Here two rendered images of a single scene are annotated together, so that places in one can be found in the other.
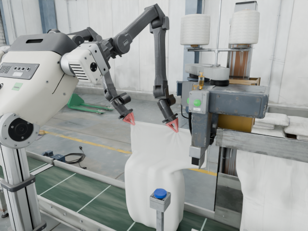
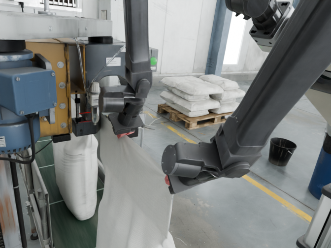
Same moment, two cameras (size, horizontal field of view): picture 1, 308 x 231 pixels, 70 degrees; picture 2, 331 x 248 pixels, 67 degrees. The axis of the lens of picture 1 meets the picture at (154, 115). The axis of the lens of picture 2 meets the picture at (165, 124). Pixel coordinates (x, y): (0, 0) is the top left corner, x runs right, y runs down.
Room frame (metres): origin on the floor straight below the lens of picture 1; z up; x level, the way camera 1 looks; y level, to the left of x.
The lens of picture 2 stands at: (1.82, 0.34, 1.44)
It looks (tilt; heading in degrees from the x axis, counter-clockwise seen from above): 22 degrees down; 205
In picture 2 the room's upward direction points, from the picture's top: 6 degrees clockwise
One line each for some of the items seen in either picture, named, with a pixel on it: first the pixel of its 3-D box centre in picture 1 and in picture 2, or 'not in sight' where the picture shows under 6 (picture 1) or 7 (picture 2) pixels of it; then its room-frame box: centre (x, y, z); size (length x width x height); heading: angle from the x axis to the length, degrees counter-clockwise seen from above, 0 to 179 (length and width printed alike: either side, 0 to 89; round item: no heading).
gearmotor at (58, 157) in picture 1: (51, 158); not in sight; (2.20, 1.15, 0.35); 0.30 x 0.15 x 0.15; 62
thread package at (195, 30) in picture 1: (195, 30); not in sight; (1.31, -0.23, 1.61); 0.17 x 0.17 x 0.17
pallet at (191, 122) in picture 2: not in sight; (200, 111); (-2.12, -0.88, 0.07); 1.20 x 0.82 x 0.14; 154
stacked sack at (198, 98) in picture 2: not in sight; (187, 92); (-1.82, -1.03, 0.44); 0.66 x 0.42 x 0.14; 56
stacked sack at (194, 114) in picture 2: not in sight; (186, 106); (-1.80, -1.02, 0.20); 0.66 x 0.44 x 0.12; 62
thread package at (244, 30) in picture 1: (244, 28); not in sight; (1.19, -0.46, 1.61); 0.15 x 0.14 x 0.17; 62
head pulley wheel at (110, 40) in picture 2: (219, 82); (100, 39); (1.06, -0.32, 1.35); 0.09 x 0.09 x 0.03
